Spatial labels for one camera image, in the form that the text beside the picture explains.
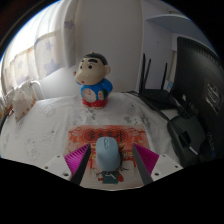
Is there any light blue computer mouse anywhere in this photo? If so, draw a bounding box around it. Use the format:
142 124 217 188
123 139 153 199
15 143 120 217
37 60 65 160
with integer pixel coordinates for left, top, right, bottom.
95 136 122 172

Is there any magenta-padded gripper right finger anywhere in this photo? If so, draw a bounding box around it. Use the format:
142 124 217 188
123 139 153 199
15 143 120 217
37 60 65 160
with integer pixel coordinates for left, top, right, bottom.
131 143 184 186

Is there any red printed mouse pad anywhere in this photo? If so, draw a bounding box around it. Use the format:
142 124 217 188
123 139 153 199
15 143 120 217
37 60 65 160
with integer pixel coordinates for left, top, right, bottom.
63 124 152 188

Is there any black router with antennas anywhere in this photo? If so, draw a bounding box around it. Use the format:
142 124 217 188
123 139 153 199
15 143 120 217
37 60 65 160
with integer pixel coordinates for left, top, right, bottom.
138 53 178 110

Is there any white star-print curtain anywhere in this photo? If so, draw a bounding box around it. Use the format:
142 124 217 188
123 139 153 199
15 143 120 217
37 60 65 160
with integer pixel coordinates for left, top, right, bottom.
1 0 79 94

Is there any cartoon boy figurine clock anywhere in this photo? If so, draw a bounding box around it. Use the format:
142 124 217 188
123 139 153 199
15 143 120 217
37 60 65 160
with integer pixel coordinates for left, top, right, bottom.
73 51 114 109

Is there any black cable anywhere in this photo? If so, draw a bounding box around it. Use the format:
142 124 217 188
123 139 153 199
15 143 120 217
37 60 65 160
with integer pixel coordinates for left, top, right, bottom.
126 90 188 134

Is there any white printed tablecloth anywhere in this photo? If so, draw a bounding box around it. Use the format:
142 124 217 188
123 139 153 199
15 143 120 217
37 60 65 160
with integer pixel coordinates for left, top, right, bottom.
0 92 181 189

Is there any white wall shelf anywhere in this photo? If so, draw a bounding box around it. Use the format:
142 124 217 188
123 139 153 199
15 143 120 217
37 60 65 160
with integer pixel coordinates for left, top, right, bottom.
145 13 214 44

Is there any black computer monitor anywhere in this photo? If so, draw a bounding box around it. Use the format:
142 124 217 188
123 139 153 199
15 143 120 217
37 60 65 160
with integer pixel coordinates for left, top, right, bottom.
166 36 224 168

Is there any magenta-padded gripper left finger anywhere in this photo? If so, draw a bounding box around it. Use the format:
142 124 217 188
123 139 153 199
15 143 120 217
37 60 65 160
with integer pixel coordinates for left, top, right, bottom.
41 143 92 185

